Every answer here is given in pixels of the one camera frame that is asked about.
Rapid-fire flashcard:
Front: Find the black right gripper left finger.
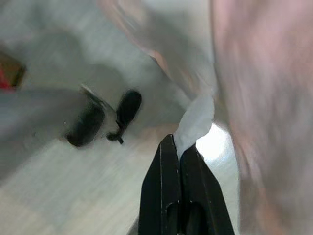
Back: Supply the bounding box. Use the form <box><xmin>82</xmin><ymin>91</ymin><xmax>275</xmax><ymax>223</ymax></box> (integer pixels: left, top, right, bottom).
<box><xmin>138</xmin><ymin>134</ymin><xmax>183</xmax><ymax>235</ymax></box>

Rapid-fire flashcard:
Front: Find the pink patterned pillow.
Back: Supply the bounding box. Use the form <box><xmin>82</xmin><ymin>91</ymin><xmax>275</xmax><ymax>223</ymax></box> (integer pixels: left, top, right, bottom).
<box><xmin>97</xmin><ymin>0</ymin><xmax>313</xmax><ymax>235</ymax></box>

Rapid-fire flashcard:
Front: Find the small white sock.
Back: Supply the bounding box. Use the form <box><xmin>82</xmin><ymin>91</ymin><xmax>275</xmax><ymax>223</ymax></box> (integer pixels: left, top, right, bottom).
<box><xmin>175</xmin><ymin>94</ymin><xmax>216</xmax><ymax>160</ymax></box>

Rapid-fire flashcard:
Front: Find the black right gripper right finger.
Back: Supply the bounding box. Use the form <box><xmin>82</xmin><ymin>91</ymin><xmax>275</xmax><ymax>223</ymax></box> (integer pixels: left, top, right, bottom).
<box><xmin>179</xmin><ymin>144</ymin><xmax>235</xmax><ymax>235</ymax></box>

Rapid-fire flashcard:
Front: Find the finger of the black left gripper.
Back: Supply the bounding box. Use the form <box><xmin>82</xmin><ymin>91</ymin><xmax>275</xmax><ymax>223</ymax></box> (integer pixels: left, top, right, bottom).
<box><xmin>107</xmin><ymin>90</ymin><xmax>143</xmax><ymax>144</ymax></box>

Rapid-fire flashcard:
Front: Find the brown red box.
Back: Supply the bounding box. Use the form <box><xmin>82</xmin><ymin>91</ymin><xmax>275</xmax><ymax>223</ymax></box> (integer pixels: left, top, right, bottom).
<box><xmin>0</xmin><ymin>51</ymin><xmax>27</xmax><ymax>91</ymax></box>

